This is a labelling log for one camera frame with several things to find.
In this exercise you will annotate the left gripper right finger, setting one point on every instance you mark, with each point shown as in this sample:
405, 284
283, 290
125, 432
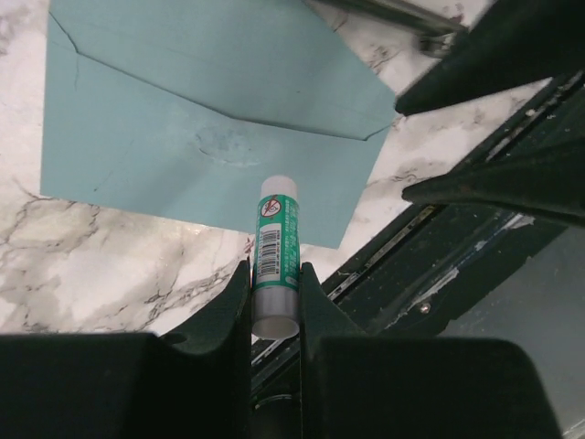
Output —
339, 375

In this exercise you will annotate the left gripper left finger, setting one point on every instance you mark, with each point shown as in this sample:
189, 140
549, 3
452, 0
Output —
213, 395

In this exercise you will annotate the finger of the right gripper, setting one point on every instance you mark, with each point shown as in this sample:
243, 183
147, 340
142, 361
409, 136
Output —
547, 183
513, 44

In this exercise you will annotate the green glue tube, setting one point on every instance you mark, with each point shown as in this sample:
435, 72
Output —
276, 266

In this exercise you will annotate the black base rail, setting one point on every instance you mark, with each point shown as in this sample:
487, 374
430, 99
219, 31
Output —
472, 272

